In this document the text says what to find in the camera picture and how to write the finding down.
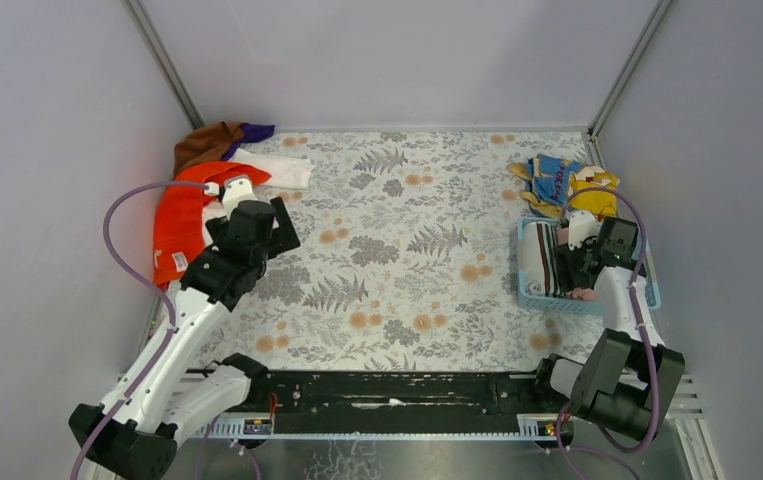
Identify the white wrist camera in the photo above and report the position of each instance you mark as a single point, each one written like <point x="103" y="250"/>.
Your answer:
<point x="231" y="193"/>
<point x="581" y="225"/>

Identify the green white striped towel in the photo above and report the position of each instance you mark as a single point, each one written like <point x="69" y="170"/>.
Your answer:
<point x="536" y="260"/>

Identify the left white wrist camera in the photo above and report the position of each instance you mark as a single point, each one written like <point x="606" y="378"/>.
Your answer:
<point x="231" y="193"/>

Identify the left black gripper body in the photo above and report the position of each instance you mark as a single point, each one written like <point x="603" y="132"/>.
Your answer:
<point x="281" y="226"/>

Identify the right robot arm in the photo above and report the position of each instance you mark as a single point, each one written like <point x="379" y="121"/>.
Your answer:
<point x="630" y="377"/>

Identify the floral table cloth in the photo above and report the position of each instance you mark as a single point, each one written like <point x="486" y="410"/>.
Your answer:
<point x="407" y="259"/>

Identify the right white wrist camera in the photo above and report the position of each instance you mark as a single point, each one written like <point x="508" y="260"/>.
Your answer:
<point x="581" y="225"/>

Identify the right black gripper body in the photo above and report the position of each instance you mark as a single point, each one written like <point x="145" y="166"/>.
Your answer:
<point x="568" y="263"/>

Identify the blue yellow cartoon towel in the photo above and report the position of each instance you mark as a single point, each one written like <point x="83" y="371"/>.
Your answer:
<point x="554" y="182"/>

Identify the pink towel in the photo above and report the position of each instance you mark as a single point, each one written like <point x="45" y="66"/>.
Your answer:
<point x="577" y="293"/>

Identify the brown towel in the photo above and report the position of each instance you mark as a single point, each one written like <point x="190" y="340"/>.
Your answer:
<point x="206" y="144"/>

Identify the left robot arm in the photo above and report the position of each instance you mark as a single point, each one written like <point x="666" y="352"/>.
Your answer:
<point x="138" y="427"/>

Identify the red orange towel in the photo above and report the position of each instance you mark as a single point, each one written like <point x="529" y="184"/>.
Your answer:
<point x="178" y="235"/>

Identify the purple towel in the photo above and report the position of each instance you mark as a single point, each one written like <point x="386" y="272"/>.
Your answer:
<point x="251" y="134"/>

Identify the light blue plastic basket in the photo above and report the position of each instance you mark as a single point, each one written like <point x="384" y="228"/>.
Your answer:
<point x="564" y="305"/>

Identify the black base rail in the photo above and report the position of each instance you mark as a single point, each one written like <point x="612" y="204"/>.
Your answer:
<point x="396" y="405"/>

